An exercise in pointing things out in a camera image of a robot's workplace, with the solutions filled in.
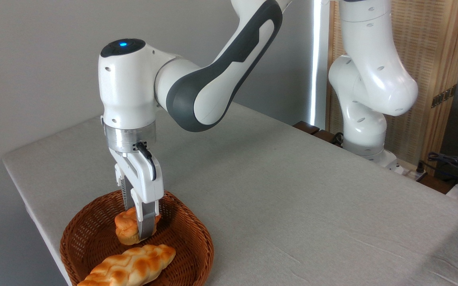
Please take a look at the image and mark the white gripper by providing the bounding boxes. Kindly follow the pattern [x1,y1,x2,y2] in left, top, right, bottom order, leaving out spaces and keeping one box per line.
[109,148,164,241]

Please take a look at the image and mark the round golden bread roll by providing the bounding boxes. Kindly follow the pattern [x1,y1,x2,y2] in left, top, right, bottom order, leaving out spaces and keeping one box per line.
[114,207,162,245]

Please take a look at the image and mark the long braided bread loaf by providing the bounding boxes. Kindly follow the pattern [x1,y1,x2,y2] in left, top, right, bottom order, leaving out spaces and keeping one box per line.
[77,244,177,286]

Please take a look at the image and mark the brown wicker basket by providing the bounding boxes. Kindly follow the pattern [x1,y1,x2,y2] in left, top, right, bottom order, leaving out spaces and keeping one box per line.
[60,190,215,286]

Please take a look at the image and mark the grey tablecloth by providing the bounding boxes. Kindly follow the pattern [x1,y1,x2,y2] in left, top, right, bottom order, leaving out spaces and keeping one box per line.
[2,102,458,286]

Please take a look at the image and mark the dark brown wooden block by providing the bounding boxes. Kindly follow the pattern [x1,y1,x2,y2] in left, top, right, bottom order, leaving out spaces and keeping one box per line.
[312,129,343,147]
[293,121,320,135]

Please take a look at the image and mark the bright white light strip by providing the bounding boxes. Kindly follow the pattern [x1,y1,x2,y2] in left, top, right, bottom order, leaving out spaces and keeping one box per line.
[309,0,330,129]

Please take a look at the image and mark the white power strip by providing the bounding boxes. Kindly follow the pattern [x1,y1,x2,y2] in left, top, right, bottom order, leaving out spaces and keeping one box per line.
[396,159,428,182]

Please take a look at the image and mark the dark metal screen hinge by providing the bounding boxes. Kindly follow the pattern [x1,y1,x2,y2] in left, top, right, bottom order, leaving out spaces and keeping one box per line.
[431,84,458,108]

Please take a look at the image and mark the bamboo wooden folding screen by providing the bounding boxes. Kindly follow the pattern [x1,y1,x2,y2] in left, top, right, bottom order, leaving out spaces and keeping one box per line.
[326,0,458,175]

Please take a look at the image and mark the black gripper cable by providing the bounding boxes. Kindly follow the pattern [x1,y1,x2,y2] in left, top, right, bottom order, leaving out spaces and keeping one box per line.
[136,142,157,181]

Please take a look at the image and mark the black cable bundle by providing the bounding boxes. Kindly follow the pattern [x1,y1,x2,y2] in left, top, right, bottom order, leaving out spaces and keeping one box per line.
[427,152,458,187]

